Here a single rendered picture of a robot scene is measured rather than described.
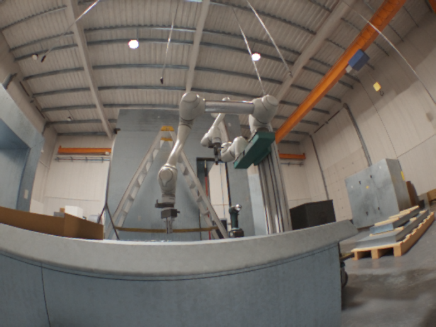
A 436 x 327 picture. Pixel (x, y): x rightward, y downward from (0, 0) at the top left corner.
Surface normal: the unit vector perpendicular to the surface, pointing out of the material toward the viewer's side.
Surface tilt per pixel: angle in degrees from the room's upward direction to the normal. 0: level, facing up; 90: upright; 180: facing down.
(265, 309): 90
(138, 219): 90
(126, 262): 67
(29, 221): 90
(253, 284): 90
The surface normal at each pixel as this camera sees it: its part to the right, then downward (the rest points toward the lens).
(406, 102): -0.97, -0.02
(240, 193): 0.24, -0.39
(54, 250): 0.24, -0.72
